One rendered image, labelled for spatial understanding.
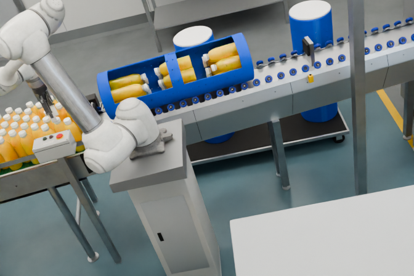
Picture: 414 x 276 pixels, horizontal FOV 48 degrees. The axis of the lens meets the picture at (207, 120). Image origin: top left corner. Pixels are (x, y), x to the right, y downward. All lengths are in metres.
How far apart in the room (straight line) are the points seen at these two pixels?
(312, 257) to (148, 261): 2.10
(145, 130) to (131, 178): 0.23
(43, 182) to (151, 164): 0.89
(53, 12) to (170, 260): 1.52
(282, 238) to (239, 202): 2.09
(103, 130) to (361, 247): 1.22
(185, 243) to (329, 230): 1.45
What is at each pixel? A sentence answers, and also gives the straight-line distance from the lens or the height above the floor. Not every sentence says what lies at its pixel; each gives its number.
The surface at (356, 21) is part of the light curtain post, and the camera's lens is 2.49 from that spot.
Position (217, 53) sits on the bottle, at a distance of 2.68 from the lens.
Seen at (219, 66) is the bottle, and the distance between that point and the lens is 2.68.
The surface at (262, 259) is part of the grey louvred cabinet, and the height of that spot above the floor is 1.45.
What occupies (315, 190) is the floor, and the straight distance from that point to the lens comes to 3.38.
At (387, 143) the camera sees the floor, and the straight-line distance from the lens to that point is 3.71.
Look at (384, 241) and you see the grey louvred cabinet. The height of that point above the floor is 1.45.
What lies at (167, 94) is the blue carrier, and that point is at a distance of 2.65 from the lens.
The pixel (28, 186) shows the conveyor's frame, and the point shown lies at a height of 0.78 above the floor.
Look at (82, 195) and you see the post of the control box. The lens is 2.86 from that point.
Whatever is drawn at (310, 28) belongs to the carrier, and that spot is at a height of 0.96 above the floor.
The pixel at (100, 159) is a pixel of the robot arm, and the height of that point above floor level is 1.25.
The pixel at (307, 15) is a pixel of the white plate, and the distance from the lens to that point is 3.24.
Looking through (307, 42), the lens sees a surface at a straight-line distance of 2.84.
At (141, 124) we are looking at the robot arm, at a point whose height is 1.26.
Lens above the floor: 2.48
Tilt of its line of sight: 37 degrees down
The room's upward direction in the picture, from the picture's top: 16 degrees counter-clockwise
